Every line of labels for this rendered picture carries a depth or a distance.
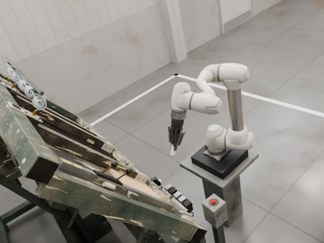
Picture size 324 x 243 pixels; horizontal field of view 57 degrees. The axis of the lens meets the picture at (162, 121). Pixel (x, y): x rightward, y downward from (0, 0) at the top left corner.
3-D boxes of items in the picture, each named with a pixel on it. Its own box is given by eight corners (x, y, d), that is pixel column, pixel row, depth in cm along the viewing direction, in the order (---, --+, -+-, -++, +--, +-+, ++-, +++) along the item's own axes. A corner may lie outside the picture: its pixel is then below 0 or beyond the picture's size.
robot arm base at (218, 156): (212, 141, 275) (211, 136, 272) (232, 149, 260) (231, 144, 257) (199, 152, 267) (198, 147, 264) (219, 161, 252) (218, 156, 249)
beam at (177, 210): (199, 244, 201) (208, 230, 201) (189, 241, 193) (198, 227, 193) (78, 126, 365) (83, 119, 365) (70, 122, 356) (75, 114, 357)
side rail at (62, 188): (189, 241, 193) (198, 226, 193) (38, 197, 119) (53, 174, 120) (183, 235, 197) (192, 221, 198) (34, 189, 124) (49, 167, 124)
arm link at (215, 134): (209, 140, 268) (207, 120, 256) (230, 141, 260) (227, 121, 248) (204, 152, 257) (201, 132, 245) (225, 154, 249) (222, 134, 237)
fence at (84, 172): (170, 211, 212) (174, 206, 212) (58, 168, 148) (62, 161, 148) (167, 207, 215) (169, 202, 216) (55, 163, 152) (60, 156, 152)
